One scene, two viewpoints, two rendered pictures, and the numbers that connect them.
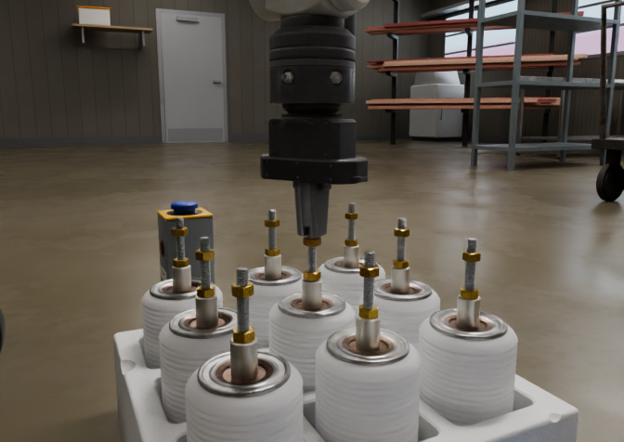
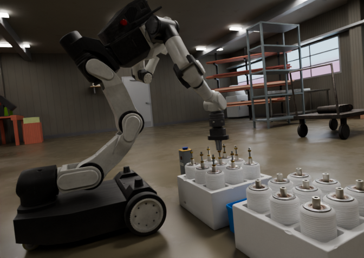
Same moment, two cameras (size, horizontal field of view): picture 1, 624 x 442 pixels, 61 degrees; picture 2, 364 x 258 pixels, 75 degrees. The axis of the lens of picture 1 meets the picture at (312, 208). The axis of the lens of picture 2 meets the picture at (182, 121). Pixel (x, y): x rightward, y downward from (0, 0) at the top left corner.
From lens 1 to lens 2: 0.82 m
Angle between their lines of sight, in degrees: 7
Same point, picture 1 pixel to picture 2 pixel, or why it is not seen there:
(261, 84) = (164, 102)
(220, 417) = (213, 176)
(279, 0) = (210, 108)
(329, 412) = (228, 178)
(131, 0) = not seen: hidden behind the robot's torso
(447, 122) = (242, 110)
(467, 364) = (251, 169)
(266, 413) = (220, 175)
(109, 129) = (105, 126)
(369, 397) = (234, 174)
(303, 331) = (220, 167)
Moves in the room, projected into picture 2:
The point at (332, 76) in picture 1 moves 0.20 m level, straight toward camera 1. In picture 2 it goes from (221, 121) to (226, 123)
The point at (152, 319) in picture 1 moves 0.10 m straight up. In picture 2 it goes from (188, 169) to (187, 153)
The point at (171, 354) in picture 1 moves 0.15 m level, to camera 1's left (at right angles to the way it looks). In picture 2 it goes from (198, 172) to (170, 175)
